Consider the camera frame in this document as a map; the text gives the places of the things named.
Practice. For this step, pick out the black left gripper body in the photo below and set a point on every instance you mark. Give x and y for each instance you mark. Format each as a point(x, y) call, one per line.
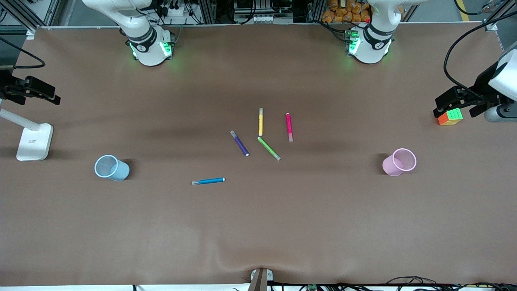
point(482, 85)

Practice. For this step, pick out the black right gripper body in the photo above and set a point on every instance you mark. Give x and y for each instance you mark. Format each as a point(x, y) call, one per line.
point(8, 88)

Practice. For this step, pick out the pink marker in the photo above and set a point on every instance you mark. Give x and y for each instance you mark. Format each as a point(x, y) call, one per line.
point(289, 125)

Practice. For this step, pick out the blue marker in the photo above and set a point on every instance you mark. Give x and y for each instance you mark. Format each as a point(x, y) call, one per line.
point(208, 181)

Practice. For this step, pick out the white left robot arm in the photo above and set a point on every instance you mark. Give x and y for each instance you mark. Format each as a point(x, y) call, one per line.
point(369, 46)

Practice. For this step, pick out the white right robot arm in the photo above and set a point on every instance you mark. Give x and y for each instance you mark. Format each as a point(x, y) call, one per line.
point(145, 38)

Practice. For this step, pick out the colourful puzzle cube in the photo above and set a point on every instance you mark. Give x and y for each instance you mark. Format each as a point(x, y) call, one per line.
point(452, 116)

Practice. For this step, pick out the white lamp stand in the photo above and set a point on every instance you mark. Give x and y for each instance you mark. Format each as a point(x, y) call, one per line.
point(34, 143)

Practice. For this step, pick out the pink mesh cup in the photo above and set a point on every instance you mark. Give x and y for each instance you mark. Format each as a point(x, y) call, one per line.
point(389, 165)

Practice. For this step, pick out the blue mesh cup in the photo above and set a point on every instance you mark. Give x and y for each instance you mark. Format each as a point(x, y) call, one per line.
point(121, 171)

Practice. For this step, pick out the pile of orange objects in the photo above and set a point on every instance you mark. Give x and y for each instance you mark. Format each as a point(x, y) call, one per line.
point(343, 12)

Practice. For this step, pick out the white power strip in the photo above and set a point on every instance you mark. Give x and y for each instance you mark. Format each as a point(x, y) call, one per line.
point(177, 10)

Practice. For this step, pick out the green marker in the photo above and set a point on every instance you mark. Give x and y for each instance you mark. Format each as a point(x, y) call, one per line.
point(267, 147)

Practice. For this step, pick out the yellow marker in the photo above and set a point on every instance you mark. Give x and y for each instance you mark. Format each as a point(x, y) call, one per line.
point(261, 123)

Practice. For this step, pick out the purple marker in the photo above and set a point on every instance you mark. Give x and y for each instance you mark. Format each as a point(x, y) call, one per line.
point(240, 144)

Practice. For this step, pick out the silver table corner bracket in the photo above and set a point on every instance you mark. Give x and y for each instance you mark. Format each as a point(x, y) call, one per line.
point(491, 26)
point(30, 34)

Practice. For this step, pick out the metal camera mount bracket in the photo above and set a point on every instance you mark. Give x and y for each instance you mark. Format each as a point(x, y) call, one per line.
point(260, 281)

